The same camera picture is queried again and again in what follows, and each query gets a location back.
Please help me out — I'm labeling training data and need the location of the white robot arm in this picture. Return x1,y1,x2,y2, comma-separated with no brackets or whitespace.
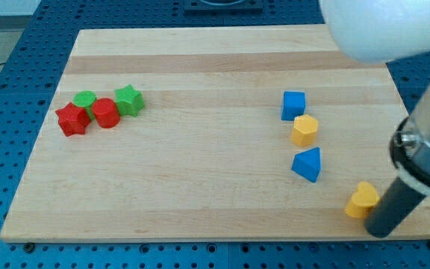
320,0,430,197

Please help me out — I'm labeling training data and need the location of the blue cube block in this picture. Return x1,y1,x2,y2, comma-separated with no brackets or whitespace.
281,91,306,121

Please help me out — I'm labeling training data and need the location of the green star block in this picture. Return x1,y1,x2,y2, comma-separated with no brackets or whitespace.
114,84,145,117

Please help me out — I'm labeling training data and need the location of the red star block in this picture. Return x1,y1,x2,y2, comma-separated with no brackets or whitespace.
55,102,90,137

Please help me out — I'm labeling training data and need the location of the wooden board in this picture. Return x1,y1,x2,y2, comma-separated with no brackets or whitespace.
0,24,430,244

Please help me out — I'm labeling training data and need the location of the yellow hexagon block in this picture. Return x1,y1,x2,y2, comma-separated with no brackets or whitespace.
290,114,319,147

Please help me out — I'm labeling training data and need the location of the blue triangular prism block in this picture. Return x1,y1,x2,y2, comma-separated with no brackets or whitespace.
291,147,322,183

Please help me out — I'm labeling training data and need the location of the red cylinder block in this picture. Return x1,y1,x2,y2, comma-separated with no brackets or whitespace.
91,98,120,129

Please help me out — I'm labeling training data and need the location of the green cylinder block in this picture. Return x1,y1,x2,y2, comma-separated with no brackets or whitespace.
72,90,97,120

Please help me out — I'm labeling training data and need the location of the yellow heart block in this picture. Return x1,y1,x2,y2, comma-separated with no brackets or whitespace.
344,182,380,219

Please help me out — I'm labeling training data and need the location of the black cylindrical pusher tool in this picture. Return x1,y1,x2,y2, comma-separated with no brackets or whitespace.
364,177,426,238

